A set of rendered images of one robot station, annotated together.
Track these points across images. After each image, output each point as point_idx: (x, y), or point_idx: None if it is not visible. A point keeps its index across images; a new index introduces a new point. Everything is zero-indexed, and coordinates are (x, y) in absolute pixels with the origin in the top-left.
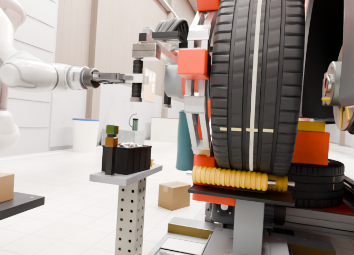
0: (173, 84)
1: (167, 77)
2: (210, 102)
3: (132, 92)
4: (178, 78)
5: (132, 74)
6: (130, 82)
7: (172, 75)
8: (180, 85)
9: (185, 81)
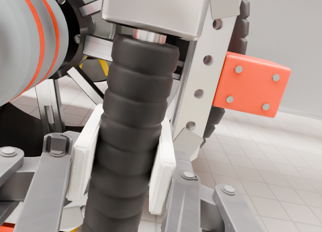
0: (12, 78)
1: (4, 54)
2: (206, 133)
3: (134, 229)
4: (35, 54)
5: (172, 142)
6: (82, 194)
7: (15, 40)
8: (30, 79)
9: (42, 63)
